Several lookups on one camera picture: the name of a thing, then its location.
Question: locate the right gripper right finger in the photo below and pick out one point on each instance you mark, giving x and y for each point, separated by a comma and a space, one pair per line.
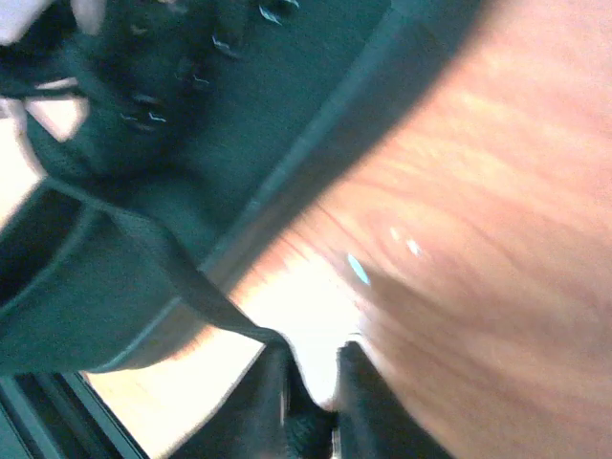
372, 423

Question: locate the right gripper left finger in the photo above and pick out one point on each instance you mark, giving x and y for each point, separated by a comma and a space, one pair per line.
268, 414

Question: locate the black shoelace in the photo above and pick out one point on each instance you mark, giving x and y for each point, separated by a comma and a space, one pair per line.
215, 296

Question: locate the black canvas shoe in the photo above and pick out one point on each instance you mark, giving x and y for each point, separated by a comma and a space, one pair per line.
315, 82

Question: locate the black aluminium frame base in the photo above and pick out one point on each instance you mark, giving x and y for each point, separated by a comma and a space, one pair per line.
60, 416

